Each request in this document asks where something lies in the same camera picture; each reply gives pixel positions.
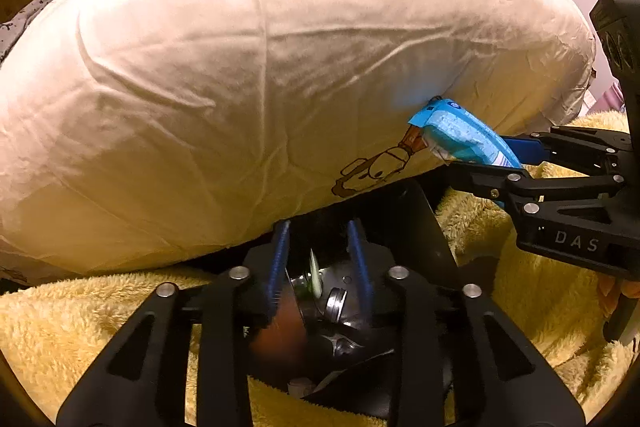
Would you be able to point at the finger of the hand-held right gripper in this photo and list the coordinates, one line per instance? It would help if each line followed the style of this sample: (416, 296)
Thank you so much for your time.
(480, 179)
(525, 149)

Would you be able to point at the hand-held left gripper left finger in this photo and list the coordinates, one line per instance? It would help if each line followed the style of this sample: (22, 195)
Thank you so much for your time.
(280, 257)

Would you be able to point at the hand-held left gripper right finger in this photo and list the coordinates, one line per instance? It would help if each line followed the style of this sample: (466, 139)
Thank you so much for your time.
(356, 257)

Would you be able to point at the blue plastic wrapper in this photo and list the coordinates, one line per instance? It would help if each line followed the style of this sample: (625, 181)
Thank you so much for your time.
(460, 134)

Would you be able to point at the black trash bag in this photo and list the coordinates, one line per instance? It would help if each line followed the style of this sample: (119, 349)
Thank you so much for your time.
(405, 217)

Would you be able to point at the person's right hand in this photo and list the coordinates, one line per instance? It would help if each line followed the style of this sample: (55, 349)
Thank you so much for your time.
(606, 294)

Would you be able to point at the pale green wrapper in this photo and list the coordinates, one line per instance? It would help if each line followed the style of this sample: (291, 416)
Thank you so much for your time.
(315, 274)

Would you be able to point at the metal can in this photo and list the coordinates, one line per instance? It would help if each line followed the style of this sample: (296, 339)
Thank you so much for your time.
(335, 303)

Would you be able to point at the brown wrapper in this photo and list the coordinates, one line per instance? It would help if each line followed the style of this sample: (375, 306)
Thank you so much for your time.
(280, 332)

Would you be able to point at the yellow fleece blanket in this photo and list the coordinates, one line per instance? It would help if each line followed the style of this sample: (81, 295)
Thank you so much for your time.
(500, 287)

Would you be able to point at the cream cartoon print quilt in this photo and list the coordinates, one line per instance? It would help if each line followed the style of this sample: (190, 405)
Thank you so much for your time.
(250, 82)

